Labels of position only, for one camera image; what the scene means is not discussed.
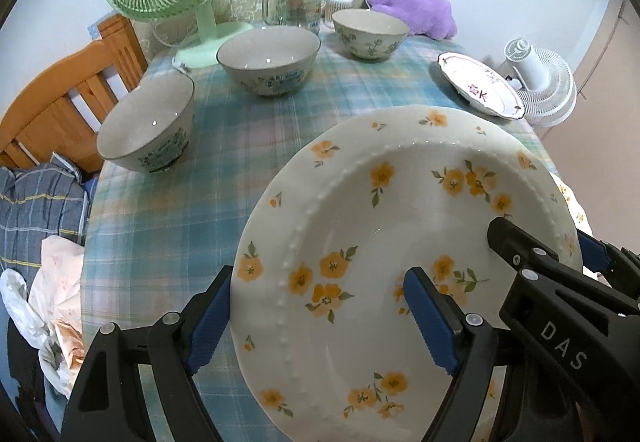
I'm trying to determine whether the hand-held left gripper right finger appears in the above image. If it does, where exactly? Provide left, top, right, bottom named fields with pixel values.
left=404, top=266, right=507, bottom=442

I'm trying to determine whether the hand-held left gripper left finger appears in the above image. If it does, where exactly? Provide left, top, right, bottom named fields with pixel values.
left=60, top=265, right=236, bottom=442

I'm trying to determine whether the white desk fan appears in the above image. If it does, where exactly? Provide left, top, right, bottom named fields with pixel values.
left=492, top=37, right=578, bottom=127

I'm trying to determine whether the glass jar with lid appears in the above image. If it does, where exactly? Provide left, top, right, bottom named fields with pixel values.
left=262, top=0, right=321, bottom=36

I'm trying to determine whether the cotton swab container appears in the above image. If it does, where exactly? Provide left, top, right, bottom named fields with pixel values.
left=322, top=0, right=355, bottom=30

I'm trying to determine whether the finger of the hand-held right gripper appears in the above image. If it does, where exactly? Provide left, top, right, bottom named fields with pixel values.
left=577, top=228, right=640, bottom=295
left=487, top=217, right=562, bottom=274

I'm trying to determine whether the white fan cable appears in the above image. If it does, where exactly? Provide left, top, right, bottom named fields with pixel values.
left=152, top=17, right=192, bottom=73

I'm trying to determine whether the plaid tablecloth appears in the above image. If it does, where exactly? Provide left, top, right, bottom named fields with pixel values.
left=80, top=30, right=561, bottom=413

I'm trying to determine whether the small purple patterned plate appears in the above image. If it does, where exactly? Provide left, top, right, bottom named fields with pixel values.
left=437, top=51, right=525, bottom=119

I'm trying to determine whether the tall grey rimmed bowl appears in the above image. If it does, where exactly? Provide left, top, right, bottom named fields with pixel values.
left=96, top=72, right=195, bottom=174

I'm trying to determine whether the beige crumpled cloth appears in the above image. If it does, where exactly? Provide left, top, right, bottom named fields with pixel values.
left=40, top=237, right=87, bottom=373

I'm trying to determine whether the green floral bowl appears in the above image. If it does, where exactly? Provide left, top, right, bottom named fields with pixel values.
left=332, top=9, right=410, bottom=62

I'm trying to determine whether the wide grey rimmed bowl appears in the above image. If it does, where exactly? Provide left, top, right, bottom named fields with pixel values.
left=216, top=27, right=321, bottom=97

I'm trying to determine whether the purple plush toy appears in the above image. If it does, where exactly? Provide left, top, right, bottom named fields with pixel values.
left=366, top=0, right=458, bottom=42

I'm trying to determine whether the wooden bed headboard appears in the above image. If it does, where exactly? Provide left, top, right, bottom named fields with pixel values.
left=0, top=13, right=149, bottom=173

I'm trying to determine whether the white plastic bag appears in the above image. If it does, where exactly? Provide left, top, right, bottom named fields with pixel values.
left=0, top=267, right=76, bottom=398

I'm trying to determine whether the yellow floral white plate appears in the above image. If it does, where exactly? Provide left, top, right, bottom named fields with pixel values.
left=552, top=172, right=587, bottom=268
left=229, top=105, right=583, bottom=442

